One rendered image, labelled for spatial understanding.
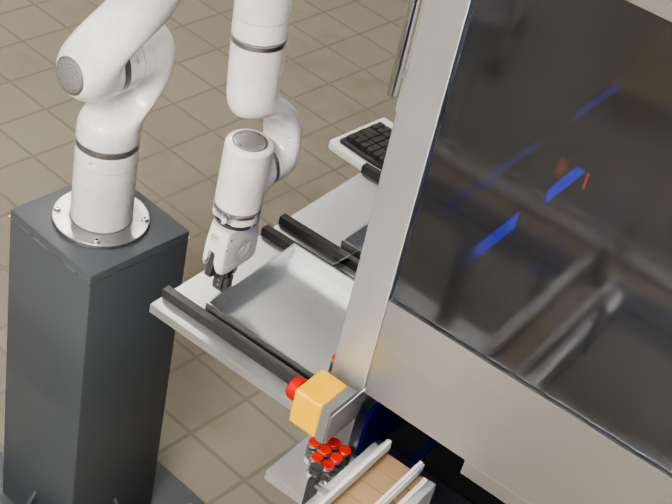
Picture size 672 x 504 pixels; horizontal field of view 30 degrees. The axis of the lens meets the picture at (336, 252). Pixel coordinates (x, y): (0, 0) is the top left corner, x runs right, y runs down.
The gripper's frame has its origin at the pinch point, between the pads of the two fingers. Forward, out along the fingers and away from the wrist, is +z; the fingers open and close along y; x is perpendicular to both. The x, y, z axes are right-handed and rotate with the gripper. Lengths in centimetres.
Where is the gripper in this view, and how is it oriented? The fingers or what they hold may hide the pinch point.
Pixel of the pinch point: (222, 280)
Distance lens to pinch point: 230.3
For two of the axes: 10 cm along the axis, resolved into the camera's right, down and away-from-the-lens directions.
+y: 6.0, -4.1, 6.9
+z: -2.0, 7.6, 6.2
